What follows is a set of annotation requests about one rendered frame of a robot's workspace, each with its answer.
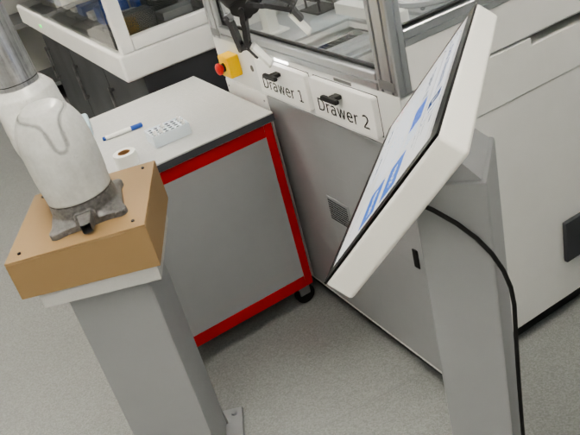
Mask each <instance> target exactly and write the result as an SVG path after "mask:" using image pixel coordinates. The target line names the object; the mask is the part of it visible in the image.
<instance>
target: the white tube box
mask: <svg viewBox="0 0 580 435"><path fill-rule="evenodd" d="M184 120H185V119H184ZM163 124H164V129H162V131H163V133H162V134H160V133H159V131H158V129H160V128H161V127H160V125H159V124H158V125H156V126H154V127H152V128H150V129H146V130H144V133H145V136H146V137H147V140H148V142H149V143H150V144H152V145H153V146H154V147H155V148H159V147H162V146H164V145H166V144H168V143H170V142H174V141H176V140H178V139H180V138H182V137H184V136H188V135H190V134H192V130H191V127H190V124H189V122H188V121H186V120H185V124H183V125H182V124H181V122H177V119H176V118H173V119H171V120H168V121H166V122H164V123H163ZM153 131H156V133H157V136H154V135H153V133H152V132H153Z"/></svg>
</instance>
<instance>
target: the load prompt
mask: <svg viewBox="0 0 580 435"><path fill-rule="evenodd" d="M461 31H462V30H461ZM461 31H460V33H459V34H458V36H457V37H456V39H455V40H454V41H453V42H452V44H451V46H450V47H449V48H448V50H447V51H446V53H445V55H444V59H443V62H442V65H441V67H440V69H439V72H438V76H437V79H436V82H435V85H434V86H433V89H432V94H431V96H430V99H429V102H428V105H427V107H426V111H425V114H424V116H423V119H422V122H421V125H422V123H423V122H424V121H425V120H426V119H427V117H428V116H429V114H430V113H431V112H432V110H433V108H434V107H435V106H436V104H437V103H438V101H439V99H440V96H441V93H442V90H443V87H444V82H445V80H446V77H447V74H448V72H449V69H450V66H451V61H452V58H453V55H454V53H455V50H456V47H457V42H458V39H459V36H460V34H461ZM421 125H420V126H421Z"/></svg>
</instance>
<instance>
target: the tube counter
mask: <svg viewBox="0 0 580 435"><path fill-rule="evenodd" d="M432 85H433V84H432ZM431 88H432V86H431V87H430V89H429V90H428V91H427V93H426V94H425V96H424V97H423V98H422V99H421V101H420V102H419V106H418V109H417V110H416V113H415V116H414V118H413V122H412V125H411V127H410V130H409V132H408V134H407V138H406V141H405V143H404V146H403V149H402V150H401V153H402V151H403V150H404V148H405V147H406V146H407V144H408V143H409V142H410V141H411V139H412V138H413V136H414V135H415V133H416V131H417V128H418V126H419V122H420V119H421V117H422V114H423V111H424V108H425V106H426V102H427V99H428V97H429V94H430V91H431Z"/></svg>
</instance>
